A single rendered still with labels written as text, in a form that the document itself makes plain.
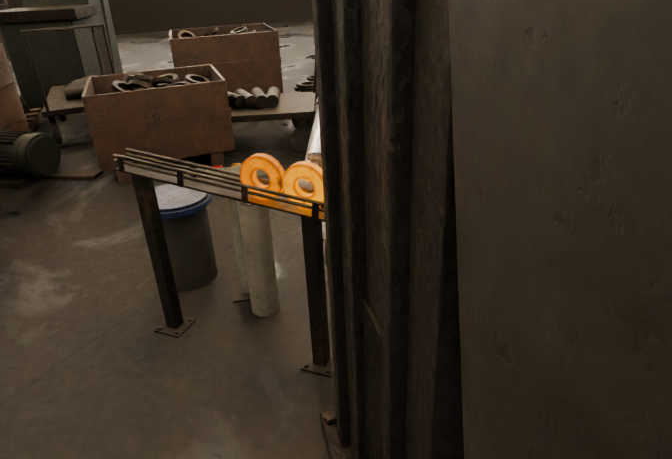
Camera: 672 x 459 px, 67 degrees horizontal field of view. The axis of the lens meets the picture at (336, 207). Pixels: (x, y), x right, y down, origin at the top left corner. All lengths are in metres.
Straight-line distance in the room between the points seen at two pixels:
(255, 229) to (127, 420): 0.77
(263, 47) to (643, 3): 5.02
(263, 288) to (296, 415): 0.56
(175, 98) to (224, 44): 1.64
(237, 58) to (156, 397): 3.83
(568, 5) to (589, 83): 0.05
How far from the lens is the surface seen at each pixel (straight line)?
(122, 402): 2.01
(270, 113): 3.89
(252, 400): 1.87
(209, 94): 3.69
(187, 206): 2.23
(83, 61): 6.13
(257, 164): 1.61
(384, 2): 0.62
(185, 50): 5.20
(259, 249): 2.02
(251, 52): 5.24
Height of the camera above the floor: 1.33
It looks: 26 degrees down
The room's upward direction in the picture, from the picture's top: 3 degrees counter-clockwise
